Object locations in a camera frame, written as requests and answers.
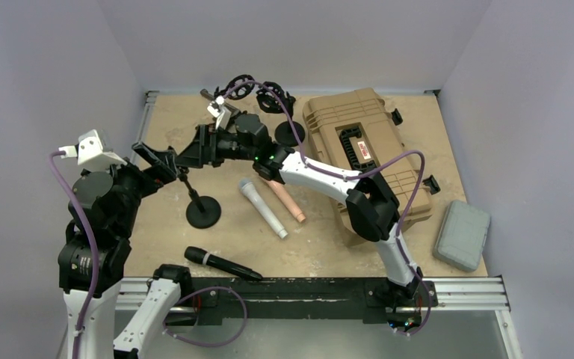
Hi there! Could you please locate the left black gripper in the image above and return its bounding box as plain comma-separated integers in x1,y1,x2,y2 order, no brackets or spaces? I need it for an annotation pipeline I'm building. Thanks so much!
93,141,176,236

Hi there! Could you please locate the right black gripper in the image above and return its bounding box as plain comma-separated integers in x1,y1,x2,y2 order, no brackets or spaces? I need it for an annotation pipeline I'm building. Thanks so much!
175,125,257,169

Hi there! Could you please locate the white microphone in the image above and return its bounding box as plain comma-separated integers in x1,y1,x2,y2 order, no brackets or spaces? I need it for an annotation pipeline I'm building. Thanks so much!
238,178,288,239

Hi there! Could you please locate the black clip microphone stand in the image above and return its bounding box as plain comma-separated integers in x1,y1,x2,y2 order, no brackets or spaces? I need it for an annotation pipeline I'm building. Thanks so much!
176,165,221,229

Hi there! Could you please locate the beige microphone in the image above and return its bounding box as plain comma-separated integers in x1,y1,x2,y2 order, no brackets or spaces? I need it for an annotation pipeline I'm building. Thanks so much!
264,179,306,223

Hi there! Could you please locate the black microphone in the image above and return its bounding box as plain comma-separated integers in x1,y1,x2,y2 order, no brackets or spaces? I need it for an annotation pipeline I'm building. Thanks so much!
184,246,263,281

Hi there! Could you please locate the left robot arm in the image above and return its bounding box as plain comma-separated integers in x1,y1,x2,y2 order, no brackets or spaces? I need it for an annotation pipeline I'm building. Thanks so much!
58,143,194,358

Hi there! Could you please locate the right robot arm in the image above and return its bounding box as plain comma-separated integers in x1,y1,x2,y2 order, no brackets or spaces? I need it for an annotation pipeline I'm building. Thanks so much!
175,114,425,309

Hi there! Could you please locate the black tripod microphone stand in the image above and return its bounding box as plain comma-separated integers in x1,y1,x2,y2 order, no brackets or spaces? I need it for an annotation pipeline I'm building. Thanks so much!
214,74,255,100

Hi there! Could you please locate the grey metal tube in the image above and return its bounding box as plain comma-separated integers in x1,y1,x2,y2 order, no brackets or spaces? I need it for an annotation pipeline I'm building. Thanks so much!
200,89,219,102

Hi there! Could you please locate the tan hard plastic case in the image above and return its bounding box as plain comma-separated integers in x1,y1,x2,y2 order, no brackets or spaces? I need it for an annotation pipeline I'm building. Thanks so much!
303,88,433,229

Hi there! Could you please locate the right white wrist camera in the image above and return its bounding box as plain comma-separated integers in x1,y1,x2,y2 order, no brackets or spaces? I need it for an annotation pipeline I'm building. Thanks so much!
207,96,232,130

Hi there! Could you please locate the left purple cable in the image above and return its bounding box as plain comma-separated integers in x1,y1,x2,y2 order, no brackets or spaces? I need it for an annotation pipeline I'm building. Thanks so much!
49,150,101,359

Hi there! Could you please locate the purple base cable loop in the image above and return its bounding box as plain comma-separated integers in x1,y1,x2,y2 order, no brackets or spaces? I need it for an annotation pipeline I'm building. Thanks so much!
161,286,250,349

